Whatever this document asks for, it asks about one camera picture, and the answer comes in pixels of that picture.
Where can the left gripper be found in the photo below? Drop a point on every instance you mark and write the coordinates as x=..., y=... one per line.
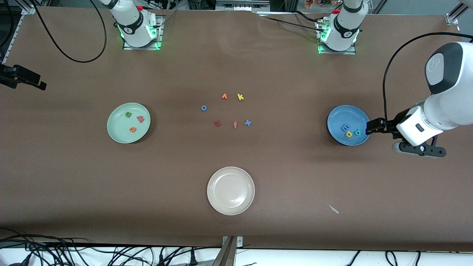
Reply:
x=390, y=125

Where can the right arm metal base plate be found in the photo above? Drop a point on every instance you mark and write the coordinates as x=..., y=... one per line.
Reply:
x=129, y=47

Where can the green plate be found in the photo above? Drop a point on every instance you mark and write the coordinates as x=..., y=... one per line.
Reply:
x=120, y=129

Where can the small metal bracket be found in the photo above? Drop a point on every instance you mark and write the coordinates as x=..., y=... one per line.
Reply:
x=240, y=242

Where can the small white paper scrap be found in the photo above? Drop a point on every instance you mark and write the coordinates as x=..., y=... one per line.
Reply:
x=333, y=209

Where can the aluminium profile bar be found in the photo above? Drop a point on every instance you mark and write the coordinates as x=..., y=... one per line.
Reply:
x=227, y=255

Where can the beige plate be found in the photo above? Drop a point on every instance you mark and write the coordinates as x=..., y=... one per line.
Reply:
x=231, y=191

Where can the colourful background objects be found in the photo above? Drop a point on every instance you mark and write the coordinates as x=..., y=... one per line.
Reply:
x=317, y=3

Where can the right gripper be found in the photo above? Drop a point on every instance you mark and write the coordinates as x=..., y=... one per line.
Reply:
x=14, y=75

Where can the grey metal box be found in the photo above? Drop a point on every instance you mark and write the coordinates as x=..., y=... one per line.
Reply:
x=242, y=4

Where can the blue foam plus sign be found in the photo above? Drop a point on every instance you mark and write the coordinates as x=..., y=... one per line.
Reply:
x=248, y=122

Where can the blue foam letter E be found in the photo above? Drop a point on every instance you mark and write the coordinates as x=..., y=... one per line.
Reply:
x=345, y=127

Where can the blue plate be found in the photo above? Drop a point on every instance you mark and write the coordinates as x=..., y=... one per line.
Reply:
x=343, y=116

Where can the aluminium frame post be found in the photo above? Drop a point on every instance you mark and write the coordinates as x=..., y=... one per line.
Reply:
x=29, y=6
x=455, y=13

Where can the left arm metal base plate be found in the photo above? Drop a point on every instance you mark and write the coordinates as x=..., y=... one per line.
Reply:
x=347, y=52

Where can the red foam letter W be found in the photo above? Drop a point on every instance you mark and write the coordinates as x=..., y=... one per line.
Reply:
x=140, y=119

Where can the yellow foam letter k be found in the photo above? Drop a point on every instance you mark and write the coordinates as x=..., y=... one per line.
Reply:
x=240, y=97

